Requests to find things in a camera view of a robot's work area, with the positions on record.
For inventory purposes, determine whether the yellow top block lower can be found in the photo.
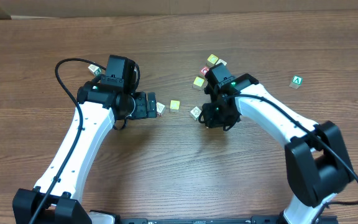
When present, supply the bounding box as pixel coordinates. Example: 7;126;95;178
193;77;205;91

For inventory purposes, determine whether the red edged frog block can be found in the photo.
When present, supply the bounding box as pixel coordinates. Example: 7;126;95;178
156;102;166;116

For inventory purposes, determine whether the green sided wooden block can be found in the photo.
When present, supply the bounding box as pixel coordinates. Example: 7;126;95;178
88;64;102;76

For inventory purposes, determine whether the green A letter block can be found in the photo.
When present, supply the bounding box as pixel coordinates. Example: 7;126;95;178
289;75;303;89

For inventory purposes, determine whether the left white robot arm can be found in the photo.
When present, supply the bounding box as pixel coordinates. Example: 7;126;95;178
12;80;157;224

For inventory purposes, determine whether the plain top wooden block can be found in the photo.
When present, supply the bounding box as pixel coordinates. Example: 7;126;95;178
216;58;227;66

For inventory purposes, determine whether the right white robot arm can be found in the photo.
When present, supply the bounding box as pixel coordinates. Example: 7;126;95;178
199;71;358;223

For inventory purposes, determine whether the hammer picture wooden block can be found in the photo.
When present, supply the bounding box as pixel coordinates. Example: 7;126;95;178
190;106;201;121

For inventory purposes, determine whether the yellow G letter block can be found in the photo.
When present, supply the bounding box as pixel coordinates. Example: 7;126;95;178
170;100;180;113

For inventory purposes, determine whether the red top block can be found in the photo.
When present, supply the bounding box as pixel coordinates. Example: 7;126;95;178
199;65;209;78

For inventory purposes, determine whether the yellow top block upper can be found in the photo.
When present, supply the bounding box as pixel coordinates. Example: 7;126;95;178
206;54;219;67

